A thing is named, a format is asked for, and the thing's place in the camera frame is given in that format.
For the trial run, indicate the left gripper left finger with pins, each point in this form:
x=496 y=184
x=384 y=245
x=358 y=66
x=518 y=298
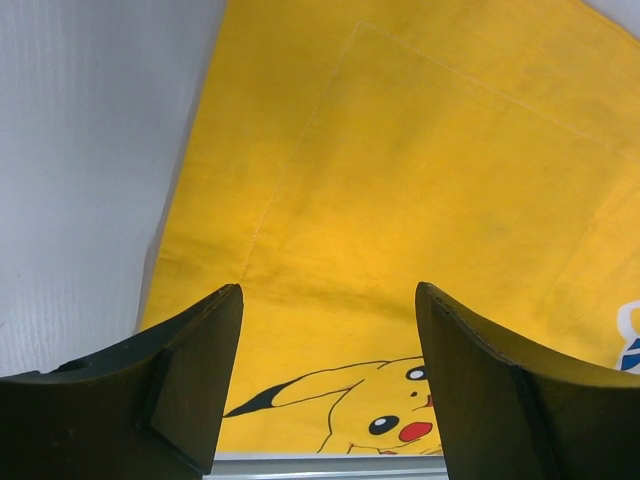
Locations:
x=148 y=407

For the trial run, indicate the yellow Pikachu placemat cloth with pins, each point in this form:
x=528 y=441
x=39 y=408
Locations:
x=345 y=151

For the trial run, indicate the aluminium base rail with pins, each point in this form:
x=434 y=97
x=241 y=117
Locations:
x=327 y=466

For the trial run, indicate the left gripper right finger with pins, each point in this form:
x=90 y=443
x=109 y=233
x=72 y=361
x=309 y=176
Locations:
x=510 y=408

